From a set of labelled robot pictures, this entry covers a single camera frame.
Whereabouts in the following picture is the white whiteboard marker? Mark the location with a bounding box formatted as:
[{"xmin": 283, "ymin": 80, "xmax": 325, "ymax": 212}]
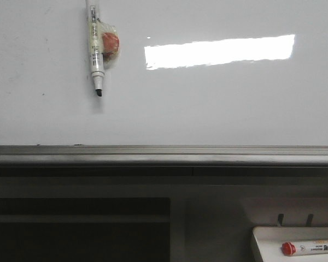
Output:
[{"xmin": 86, "ymin": 0, "xmax": 105, "ymax": 97}]

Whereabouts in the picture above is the red magnet taped to marker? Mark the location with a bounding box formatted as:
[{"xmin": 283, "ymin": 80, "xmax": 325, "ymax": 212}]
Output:
[{"xmin": 101, "ymin": 22, "xmax": 120, "ymax": 67}]

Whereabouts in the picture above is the white whiteboard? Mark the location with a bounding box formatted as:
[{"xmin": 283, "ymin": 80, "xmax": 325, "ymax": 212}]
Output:
[{"xmin": 0, "ymin": 1, "xmax": 328, "ymax": 146}]

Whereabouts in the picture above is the grey aluminium whiteboard ledge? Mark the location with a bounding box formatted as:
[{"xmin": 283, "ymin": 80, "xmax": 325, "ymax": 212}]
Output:
[{"xmin": 0, "ymin": 145, "xmax": 328, "ymax": 166}]

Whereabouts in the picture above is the left black tray hook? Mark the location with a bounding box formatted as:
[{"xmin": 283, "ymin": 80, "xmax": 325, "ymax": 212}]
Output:
[{"xmin": 277, "ymin": 213, "xmax": 284, "ymax": 227}]

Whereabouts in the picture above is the black tray hook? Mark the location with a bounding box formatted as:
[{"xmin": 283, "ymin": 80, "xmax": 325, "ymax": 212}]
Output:
[
  {"xmin": 277, "ymin": 213, "xmax": 284, "ymax": 227},
  {"xmin": 306, "ymin": 213, "xmax": 314, "ymax": 227}
]

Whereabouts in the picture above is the white plastic marker tray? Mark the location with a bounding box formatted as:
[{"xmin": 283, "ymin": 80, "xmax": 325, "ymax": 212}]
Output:
[{"xmin": 251, "ymin": 227, "xmax": 328, "ymax": 261}]

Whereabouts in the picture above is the right black tray hook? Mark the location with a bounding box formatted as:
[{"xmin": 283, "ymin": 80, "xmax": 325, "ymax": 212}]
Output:
[{"xmin": 306, "ymin": 213, "xmax": 314, "ymax": 227}]

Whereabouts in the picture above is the white marker with red cap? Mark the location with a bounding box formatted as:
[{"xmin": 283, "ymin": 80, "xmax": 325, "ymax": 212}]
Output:
[{"xmin": 281, "ymin": 240, "xmax": 328, "ymax": 257}]

